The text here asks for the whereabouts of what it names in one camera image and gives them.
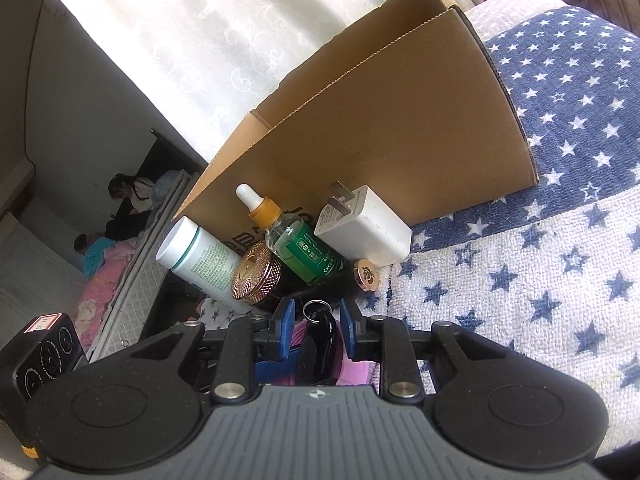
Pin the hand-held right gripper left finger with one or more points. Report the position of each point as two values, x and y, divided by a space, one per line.
286 326

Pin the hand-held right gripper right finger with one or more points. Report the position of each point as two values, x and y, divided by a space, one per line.
348 329

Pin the black car key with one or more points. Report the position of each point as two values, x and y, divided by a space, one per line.
320 340

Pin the pink plastic lid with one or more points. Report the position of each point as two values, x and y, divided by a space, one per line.
356 367

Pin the black lipstick tube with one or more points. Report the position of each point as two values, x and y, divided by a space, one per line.
367 276

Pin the dark jar with gold lid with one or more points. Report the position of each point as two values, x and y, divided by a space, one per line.
255 272

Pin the green dropper bottle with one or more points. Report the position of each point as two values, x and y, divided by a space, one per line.
300 252

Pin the white wall charger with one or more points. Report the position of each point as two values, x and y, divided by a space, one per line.
365 230

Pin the white plastic bottle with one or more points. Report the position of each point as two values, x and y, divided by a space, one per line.
200 260

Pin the brown cardboard box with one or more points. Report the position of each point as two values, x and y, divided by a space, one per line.
400 135

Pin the pink blanket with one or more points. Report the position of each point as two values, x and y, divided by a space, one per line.
95 305

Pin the white mattress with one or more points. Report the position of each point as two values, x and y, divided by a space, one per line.
135 300

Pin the blue star-print blanket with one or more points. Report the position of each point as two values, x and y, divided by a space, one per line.
525 285

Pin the dark bed headboard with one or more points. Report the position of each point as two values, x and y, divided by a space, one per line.
165 160

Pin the white patterned curtain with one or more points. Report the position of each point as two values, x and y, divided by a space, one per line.
200 35

